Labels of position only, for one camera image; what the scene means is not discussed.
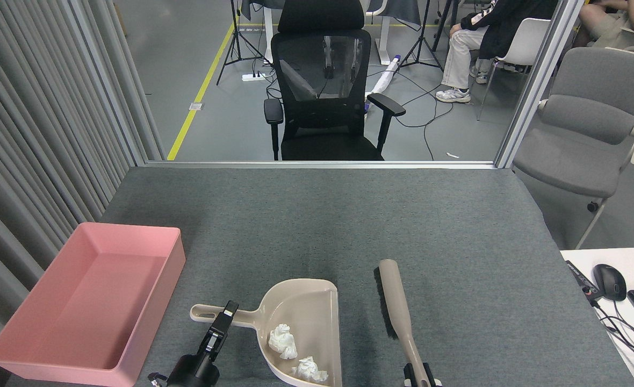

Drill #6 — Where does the black floor cable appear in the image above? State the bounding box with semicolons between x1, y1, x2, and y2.
398;70;455;161

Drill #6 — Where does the white rolled sheet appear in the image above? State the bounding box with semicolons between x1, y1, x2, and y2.
365;54;402;103

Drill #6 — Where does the beige plastic dustpan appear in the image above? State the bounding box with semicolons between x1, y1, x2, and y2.
190;278;342;387

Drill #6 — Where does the white paper ball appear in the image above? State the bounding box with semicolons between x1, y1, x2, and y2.
290;356;329;383
268;324;299;360

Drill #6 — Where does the beige brush with black bristles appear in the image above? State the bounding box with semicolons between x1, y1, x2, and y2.
373;259;430;387

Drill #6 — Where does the white-legged desk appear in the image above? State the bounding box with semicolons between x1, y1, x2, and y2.
242;0;422;66

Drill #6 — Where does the black flat device box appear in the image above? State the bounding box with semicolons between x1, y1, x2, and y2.
564;260;603;302

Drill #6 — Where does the black desk cable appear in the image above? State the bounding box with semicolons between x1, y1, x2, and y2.
591;298;634;355

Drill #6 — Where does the black computer mouse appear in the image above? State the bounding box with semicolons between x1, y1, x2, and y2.
593;263;628;302

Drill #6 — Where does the silver post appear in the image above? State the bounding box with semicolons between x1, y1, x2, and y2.
494;0;586;169

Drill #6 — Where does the silver table edge rail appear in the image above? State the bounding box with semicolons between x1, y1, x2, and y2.
145;160;498;170

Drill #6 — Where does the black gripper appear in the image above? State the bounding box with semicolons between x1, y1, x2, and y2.
167;301;240;387

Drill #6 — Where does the grey pleated curtain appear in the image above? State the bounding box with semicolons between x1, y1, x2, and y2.
0;0;167;387

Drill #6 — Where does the person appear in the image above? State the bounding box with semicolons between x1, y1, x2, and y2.
579;0;634;54
435;0;559;104

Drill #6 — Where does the grey upholstered chair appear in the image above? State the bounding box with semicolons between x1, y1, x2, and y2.
513;47;634;249

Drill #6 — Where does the black mesh office chair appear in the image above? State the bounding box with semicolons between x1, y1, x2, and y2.
264;0;406;161

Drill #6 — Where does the black tripod stand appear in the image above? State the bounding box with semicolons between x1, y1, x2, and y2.
216;0;266;85
400;0;452;71

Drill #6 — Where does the white plastic chair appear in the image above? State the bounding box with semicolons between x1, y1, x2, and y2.
477;18;551;121

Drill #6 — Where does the pink plastic bin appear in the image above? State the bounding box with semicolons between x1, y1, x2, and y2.
0;222;186;387

